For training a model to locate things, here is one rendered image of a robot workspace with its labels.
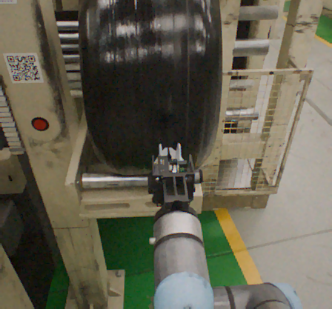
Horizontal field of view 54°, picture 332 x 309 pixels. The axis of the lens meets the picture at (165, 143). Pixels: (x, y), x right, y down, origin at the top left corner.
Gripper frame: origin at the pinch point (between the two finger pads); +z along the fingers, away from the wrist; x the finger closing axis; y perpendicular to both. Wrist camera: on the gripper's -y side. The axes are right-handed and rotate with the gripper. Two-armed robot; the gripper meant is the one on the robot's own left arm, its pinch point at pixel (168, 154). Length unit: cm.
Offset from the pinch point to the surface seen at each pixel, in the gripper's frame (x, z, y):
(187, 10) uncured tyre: -4.1, 9.7, 26.7
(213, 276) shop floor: -26, 35, -111
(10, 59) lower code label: 35.2, 20.0, 13.5
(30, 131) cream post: 36.1, 20.1, -7.0
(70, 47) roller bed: 31, 61, 0
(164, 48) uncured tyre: 0.4, 5.1, 21.3
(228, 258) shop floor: -35, 44, -111
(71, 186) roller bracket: 24.9, 8.7, -17.0
